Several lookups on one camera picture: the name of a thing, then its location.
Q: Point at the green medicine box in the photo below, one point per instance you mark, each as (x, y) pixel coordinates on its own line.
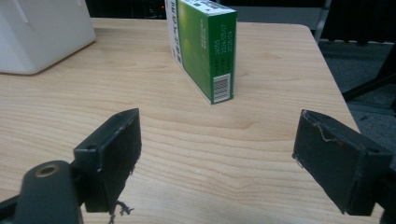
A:
(202, 46)

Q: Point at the white metal stand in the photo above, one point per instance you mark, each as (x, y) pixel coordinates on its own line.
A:
(320, 21)

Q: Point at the white plastic storage box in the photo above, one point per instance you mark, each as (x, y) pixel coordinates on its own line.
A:
(40, 34)

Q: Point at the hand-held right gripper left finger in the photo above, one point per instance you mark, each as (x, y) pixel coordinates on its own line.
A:
(109, 155)

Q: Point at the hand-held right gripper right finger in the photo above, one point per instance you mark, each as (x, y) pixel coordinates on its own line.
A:
(336, 161)

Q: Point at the black tripod stand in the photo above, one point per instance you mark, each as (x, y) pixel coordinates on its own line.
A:
(373, 82)

